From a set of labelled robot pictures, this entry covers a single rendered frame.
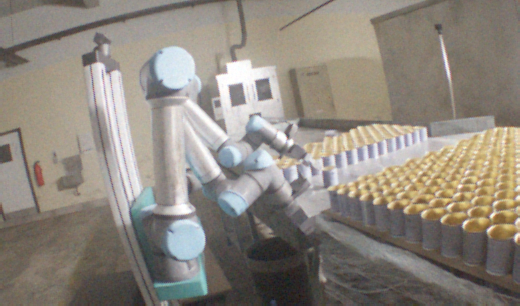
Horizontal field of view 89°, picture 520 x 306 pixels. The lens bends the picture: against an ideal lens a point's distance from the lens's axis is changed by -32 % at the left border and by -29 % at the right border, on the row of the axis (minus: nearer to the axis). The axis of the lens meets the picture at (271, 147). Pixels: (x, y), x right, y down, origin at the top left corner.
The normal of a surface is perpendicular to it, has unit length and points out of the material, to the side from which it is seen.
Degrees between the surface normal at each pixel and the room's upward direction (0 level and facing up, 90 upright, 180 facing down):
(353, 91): 90
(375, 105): 90
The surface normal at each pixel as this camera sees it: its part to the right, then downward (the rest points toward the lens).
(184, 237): 0.57, 0.14
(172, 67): 0.56, -0.12
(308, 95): 0.32, 0.07
